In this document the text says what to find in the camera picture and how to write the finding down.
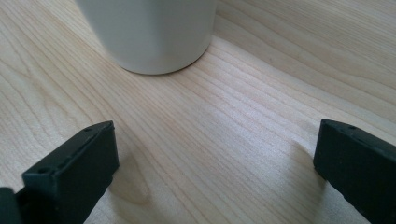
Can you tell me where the cream paper cup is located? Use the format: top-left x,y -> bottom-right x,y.
74,0 -> 218,76

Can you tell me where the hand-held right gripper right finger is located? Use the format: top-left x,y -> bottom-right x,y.
313,119 -> 396,224

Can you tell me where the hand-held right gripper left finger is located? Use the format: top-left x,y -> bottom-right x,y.
15,120 -> 120,224

